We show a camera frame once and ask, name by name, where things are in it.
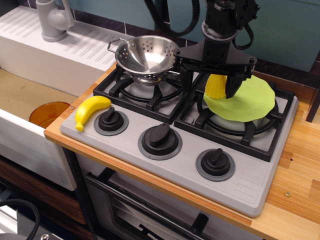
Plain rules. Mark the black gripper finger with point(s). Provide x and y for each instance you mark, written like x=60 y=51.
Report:
x=186 y=78
x=233 y=83

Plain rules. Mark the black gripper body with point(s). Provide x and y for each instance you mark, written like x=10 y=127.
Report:
x=216 y=58

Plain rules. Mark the yellow toy corn cob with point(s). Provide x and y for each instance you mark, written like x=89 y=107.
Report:
x=215 y=86

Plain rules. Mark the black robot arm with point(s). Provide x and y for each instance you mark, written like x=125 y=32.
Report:
x=224 y=18

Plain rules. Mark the green cloth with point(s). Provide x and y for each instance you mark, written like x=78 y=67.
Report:
x=253 y=100

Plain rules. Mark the left black burner grate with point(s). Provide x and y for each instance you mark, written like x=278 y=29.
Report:
x=161 y=102

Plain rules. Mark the black burner grate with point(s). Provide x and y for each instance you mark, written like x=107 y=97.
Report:
x=161 y=102
x=263 y=138

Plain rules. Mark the steel colander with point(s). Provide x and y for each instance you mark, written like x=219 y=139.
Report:
x=148 y=59

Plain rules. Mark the grey toy stove top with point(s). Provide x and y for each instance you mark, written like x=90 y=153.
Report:
x=245 y=191

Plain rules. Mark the right black burner grate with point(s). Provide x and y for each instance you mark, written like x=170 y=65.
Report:
x=263 y=138

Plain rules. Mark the middle black stove knob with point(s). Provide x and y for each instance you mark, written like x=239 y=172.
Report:
x=160 y=142

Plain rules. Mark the black stove knob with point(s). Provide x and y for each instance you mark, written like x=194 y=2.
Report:
x=111 y=122
x=160 y=142
x=215 y=165

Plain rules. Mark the right black stove knob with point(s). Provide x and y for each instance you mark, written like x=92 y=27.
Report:
x=215 y=165

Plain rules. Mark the left black stove knob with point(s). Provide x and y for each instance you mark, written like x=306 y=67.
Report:
x=111 y=122

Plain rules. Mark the yellow toy banana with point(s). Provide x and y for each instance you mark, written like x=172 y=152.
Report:
x=88 y=107

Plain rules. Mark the grey toy faucet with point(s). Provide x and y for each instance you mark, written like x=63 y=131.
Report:
x=54 y=22

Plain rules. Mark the orange plastic cup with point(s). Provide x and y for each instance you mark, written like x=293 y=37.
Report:
x=46 y=114

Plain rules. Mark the white toy sink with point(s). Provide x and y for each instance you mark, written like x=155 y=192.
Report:
x=34 y=72

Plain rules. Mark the oven door with handle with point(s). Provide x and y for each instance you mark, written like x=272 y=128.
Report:
x=102 y=183

